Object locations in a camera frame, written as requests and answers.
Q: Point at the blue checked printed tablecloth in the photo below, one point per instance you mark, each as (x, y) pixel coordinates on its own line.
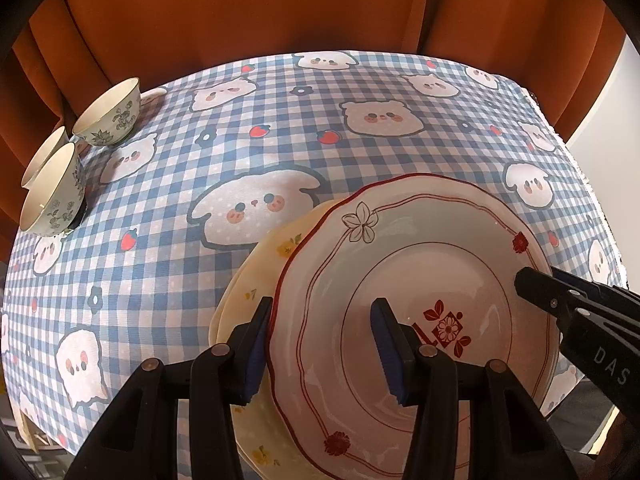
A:
(200, 160)

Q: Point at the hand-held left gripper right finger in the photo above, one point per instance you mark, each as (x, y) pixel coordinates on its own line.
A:
(387, 350)

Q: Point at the small red-rimmed plate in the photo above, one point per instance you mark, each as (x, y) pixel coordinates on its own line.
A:
(400, 260)

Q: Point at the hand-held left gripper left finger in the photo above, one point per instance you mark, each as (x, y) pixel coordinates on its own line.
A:
(252, 350)

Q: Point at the medium yellow floral plate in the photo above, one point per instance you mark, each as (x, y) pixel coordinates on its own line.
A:
(280, 245)

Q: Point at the cream floral bowl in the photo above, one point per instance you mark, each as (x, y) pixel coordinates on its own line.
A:
(107, 120)
(55, 200)
(42, 157)

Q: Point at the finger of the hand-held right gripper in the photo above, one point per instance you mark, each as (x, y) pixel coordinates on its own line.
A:
(575, 282)
(542, 290)

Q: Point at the rust orange curtain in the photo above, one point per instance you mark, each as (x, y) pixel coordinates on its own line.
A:
(250, 10)

